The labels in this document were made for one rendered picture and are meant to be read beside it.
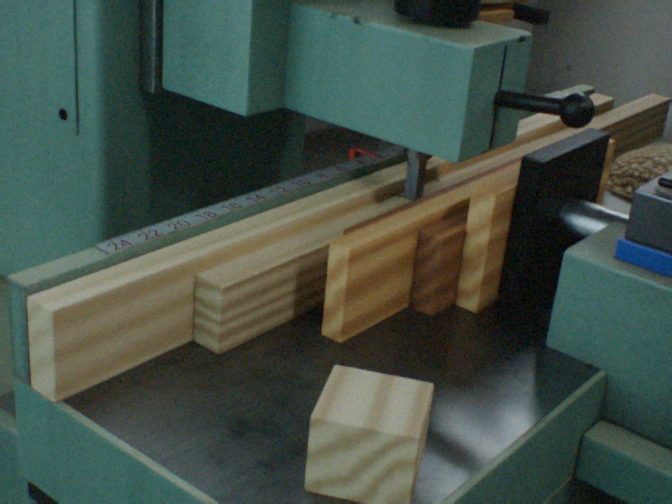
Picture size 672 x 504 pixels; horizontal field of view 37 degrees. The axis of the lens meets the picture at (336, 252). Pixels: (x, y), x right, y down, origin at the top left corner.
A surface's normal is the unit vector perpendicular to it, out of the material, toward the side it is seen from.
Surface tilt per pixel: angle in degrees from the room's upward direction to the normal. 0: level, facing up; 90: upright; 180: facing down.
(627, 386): 90
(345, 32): 90
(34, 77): 90
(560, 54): 90
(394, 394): 0
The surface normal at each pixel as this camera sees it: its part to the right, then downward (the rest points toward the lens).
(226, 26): -0.63, 0.27
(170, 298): 0.77, 0.33
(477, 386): 0.08, -0.91
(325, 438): -0.22, 0.39
